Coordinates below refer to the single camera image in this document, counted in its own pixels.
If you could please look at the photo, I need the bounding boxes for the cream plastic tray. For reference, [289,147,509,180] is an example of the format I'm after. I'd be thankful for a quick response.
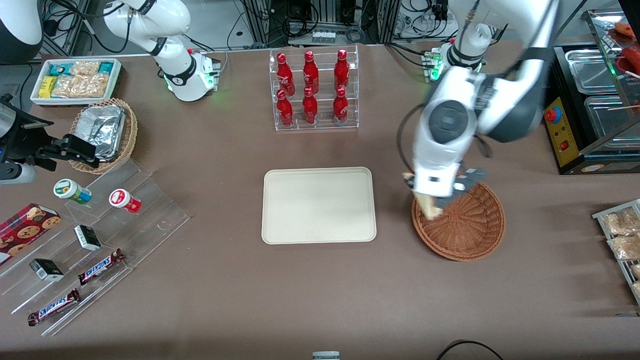
[261,167,377,245]

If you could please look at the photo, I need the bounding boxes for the black cable loop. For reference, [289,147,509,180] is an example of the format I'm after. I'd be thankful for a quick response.
[435,339,506,360]

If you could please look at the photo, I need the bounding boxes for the yellow snack pack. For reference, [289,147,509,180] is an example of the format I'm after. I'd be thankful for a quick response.
[38,75,60,99]

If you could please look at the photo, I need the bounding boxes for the small black box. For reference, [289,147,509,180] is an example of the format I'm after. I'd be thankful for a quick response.
[29,258,65,282]
[74,224,103,252]

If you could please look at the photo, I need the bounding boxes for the brown wicker basket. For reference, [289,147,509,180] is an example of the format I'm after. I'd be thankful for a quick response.
[411,181,506,262]

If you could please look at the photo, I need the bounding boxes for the white plastic snack bin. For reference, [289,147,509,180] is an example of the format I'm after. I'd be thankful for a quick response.
[30,58,123,107]

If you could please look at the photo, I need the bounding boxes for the tan wicker basket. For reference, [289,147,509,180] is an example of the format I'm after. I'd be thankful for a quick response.
[69,98,139,175]

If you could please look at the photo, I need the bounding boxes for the red cookie box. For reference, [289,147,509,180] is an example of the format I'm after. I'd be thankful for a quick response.
[0,203,62,266]

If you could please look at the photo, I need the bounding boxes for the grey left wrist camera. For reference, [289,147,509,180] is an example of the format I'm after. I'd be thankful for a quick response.
[452,168,488,205]

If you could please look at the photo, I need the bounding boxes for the tray of packaged pastries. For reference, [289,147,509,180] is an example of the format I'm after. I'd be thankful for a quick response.
[592,199,640,306]

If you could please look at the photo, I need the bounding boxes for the steel warmer pan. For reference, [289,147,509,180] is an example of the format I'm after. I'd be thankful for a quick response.
[584,95,640,139]
[565,49,615,95]

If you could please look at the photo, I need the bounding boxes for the clear acrylic bottle rack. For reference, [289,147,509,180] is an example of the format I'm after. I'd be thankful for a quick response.
[269,45,360,132]

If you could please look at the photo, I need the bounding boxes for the red lid white cup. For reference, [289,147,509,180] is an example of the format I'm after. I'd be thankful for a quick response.
[109,188,143,214]

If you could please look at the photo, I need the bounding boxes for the black food warmer cabinet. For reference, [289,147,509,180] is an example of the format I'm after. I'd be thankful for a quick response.
[544,9,640,176]

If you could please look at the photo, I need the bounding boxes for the red cola bottle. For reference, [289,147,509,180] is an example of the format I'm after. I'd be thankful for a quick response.
[276,53,295,96]
[302,50,320,93]
[332,86,349,124]
[302,87,319,125]
[334,49,350,91]
[276,89,294,127]

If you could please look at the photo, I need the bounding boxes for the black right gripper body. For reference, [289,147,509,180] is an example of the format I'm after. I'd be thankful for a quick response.
[0,95,57,167]

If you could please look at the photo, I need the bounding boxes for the green lid white cup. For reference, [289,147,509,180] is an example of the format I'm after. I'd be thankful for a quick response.
[53,178,93,205]

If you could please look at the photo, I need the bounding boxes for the snickers chocolate bar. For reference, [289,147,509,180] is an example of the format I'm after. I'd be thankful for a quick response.
[27,288,82,327]
[77,248,126,286]

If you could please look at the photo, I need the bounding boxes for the clear bag of puffs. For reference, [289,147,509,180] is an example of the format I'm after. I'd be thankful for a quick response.
[70,60,101,76]
[52,73,111,99]

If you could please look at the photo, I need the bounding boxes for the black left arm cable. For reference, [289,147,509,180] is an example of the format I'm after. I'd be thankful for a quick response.
[397,104,427,177]

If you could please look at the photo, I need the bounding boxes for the clear acrylic stepped display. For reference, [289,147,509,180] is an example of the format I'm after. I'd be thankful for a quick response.
[0,159,191,337]

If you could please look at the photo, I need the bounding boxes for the foil food container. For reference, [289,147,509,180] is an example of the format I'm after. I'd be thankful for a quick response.
[75,104,126,162]

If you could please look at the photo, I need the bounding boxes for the sandwich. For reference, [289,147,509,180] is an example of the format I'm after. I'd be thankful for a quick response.
[402,172,444,221]

